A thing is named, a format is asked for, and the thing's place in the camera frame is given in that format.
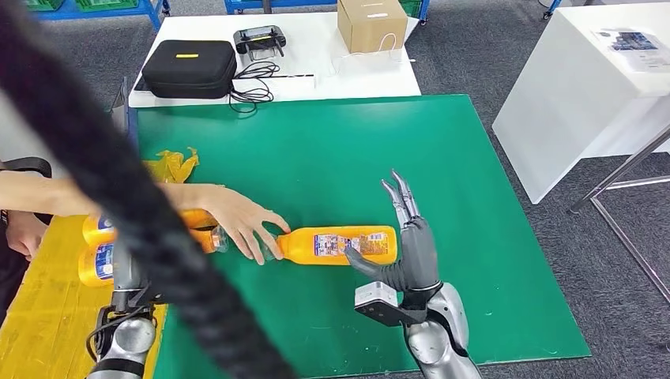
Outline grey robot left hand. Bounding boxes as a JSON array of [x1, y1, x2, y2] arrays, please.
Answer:
[[111, 236, 142, 295]]

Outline person's hand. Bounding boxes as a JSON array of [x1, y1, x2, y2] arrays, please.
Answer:
[[4, 208, 49, 261], [201, 184, 292, 266]]

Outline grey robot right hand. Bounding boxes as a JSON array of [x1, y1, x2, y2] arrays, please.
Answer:
[[344, 168, 441, 294]]

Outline orange detergent bottle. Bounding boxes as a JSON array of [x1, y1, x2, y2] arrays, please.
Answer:
[[262, 224, 399, 267], [81, 208, 220, 248], [77, 227, 230, 289]]

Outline person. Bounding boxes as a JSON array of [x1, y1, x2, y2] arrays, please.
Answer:
[[0, 208, 32, 315]]

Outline black chair armrest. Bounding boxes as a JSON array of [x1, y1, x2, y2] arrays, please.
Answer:
[[0, 156, 54, 179]]

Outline crumpled yellow plastic bag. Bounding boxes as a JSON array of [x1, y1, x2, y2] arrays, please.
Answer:
[[141, 148, 226, 186]]

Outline yellow taped board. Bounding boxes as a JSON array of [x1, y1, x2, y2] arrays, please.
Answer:
[[0, 214, 168, 379]]

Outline black zip carrying case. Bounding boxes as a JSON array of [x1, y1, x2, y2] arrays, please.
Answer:
[[141, 39, 238, 100]]

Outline black remote controller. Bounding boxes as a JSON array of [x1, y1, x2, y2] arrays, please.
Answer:
[[233, 25, 288, 59]]

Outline clear plastic bag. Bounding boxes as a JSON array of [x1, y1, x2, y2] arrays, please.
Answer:
[[329, 47, 416, 75]]

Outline white cabinet table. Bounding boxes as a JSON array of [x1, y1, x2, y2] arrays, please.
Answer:
[[491, 0, 670, 205]]

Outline blue storage rack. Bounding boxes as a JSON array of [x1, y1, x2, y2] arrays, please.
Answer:
[[21, 0, 171, 30], [224, 0, 432, 25]]

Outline brown cardboard box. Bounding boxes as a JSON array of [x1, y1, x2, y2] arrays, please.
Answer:
[[337, 0, 409, 54]]

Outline printed paper leaflet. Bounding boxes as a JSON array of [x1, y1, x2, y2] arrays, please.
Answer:
[[591, 27, 670, 73]]

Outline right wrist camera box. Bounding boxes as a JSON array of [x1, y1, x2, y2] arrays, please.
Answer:
[[354, 281, 427, 328]]

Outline thick black braided cable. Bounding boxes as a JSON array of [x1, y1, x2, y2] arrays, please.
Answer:
[[0, 0, 297, 379]]

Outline thin black cable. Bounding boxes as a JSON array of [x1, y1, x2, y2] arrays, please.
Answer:
[[228, 61, 281, 114]]

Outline white cord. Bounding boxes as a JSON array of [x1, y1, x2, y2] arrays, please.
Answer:
[[350, 32, 416, 64]]

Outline silver metal frame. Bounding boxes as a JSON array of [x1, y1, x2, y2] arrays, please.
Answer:
[[569, 125, 670, 305]]

